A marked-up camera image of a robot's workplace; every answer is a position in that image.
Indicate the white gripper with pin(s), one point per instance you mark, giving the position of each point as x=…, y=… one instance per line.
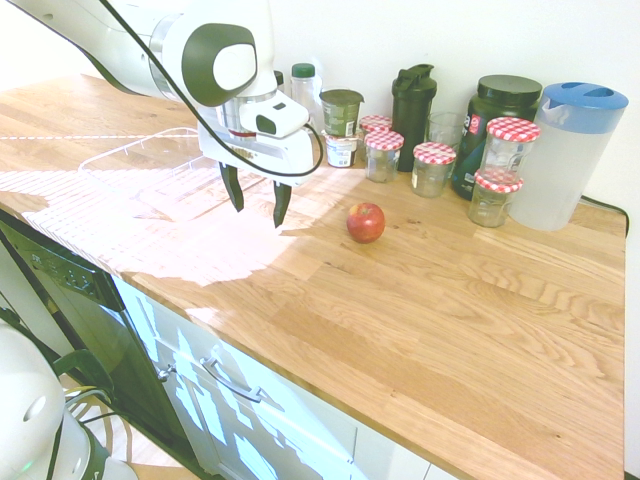
x=260, y=150

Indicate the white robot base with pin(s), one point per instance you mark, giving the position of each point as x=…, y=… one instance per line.
x=35, y=410

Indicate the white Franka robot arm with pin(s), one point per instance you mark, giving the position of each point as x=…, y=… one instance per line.
x=150, y=40

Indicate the red apple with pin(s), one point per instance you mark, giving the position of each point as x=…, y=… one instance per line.
x=366, y=222

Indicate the clear plastic container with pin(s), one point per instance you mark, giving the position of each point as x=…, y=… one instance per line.
x=145, y=165

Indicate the white yogurt cup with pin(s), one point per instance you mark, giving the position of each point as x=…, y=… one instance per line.
x=342, y=150

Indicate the clear bottle green cap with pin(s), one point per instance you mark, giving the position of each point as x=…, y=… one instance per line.
x=304, y=90

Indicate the small jar dark lid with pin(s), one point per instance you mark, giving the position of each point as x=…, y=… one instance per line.
x=279, y=80

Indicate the green yogurt cup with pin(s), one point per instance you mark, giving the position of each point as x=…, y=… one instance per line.
x=341, y=112

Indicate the glass jar checkered lid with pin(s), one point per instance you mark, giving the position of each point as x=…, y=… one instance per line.
x=432, y=170
x=510, y=150
x=376, y=124
x=383, y=156
x=492, y=202

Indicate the black shaker bottle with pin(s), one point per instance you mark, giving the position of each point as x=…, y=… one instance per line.
x=411, y=115

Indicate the clear drinking glass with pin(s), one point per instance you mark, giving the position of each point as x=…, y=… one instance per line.
x=445, y=129

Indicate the white cabinet drawer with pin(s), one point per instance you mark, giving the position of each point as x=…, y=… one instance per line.
x=240, y=400

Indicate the black dishwasher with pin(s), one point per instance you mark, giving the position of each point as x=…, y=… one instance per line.
x=75, y=320

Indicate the dark green protein tub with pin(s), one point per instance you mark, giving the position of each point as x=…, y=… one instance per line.
x=492, y=107

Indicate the clear pitcher blue lid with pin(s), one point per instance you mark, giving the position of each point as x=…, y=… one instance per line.
x=565, y=160

